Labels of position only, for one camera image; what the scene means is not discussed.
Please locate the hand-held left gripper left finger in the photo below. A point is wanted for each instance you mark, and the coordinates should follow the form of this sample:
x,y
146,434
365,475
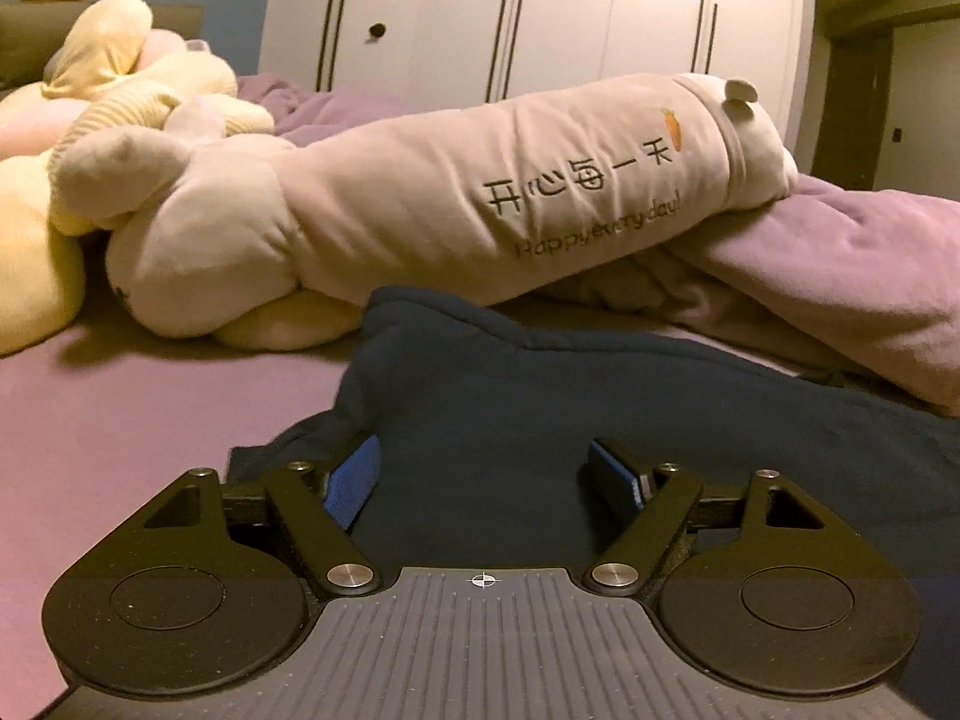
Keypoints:
x,y
354,484

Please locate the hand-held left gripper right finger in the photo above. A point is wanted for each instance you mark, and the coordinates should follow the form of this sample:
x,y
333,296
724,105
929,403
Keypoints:
x,y
611,476

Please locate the navy zip jacket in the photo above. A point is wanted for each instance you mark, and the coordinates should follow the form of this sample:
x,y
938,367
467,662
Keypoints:
x,y
487,405

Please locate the purple bed sheet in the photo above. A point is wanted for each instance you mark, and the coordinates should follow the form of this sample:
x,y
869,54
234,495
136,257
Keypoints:
x,y
150,405

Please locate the white rabbit plush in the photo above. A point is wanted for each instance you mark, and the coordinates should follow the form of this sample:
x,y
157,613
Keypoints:
x,y
202,240

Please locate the purple duvet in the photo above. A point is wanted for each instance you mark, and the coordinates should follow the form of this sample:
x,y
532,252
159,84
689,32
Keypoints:
x,y
825,277

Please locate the long pink plush pillow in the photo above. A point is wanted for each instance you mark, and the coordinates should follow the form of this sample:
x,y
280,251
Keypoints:
x,y
450,195

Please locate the cream flower plush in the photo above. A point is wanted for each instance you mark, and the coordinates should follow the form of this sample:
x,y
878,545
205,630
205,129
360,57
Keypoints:
x,y
30,277

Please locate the dark wooden door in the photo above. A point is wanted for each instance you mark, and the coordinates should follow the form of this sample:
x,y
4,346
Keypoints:
x,y
862,105

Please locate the white wardrobe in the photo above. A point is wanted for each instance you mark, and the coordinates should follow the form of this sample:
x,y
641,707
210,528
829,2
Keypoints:
x,y
585,15

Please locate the grey padded headboard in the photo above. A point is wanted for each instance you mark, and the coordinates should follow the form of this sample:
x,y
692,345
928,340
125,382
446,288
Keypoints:
x,y
180,22

